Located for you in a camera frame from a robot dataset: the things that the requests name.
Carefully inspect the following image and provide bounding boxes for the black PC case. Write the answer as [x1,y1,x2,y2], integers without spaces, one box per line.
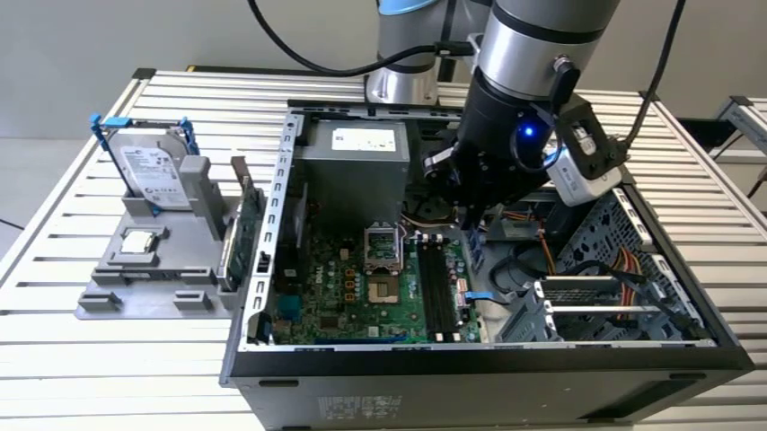
[219,99,757,431]

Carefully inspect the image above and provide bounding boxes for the grey power supply unit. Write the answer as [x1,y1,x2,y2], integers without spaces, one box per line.
[297,120,413,225]

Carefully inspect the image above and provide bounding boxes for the orange wire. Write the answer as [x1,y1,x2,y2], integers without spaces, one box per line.
[537,226,557,276]

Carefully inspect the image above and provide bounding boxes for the grey parts rack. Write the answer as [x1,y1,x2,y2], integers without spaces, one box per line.
[75,154,266,321]

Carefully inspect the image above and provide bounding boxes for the black RAM slot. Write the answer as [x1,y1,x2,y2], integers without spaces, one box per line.
[418,233,446,343]
[431,233,463,343]

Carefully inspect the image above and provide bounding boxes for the green motherboard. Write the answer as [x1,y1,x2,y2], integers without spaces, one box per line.
[266,197,487,347]

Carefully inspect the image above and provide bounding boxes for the black camera cable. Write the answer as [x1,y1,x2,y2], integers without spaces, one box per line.
[622,0,690,149]
[246,0,475,78]

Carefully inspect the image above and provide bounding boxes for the metal socket cover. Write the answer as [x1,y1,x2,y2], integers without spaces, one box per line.
[363,222,403,275]

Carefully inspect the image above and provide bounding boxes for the blue expansion slot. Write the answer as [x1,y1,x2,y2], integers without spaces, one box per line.
[313,334,413,347]

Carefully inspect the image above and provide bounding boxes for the red yellow power wires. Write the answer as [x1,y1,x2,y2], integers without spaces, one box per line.
[609,247,646,322]

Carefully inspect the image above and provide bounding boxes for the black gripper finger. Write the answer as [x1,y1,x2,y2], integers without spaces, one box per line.
[421,149,482,233]

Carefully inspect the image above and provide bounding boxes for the small aluminium slat table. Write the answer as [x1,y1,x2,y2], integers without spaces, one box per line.
[710,94,767,198]

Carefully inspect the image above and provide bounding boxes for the CPU socket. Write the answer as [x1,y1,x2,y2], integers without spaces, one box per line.
[366,276,405,306]

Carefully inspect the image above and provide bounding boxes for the hard disk in blue carrier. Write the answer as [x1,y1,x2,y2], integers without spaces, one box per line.
[89,115,203,219]

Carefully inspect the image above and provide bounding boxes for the green graphics card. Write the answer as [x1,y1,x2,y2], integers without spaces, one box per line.
[217,154,269,293]

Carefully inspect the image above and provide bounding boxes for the white camera with black mount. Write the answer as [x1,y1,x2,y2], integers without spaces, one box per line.
[542,96,632,208]

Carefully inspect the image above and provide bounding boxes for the grey metal disk bay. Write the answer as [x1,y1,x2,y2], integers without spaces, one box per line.
[497,274,670,343]

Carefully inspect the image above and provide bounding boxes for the silver CPU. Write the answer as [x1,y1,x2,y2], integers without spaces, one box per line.
[119,232,161,256]

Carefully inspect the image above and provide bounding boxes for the black cooling fan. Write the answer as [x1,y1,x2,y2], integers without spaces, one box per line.
[405,192,461,225]

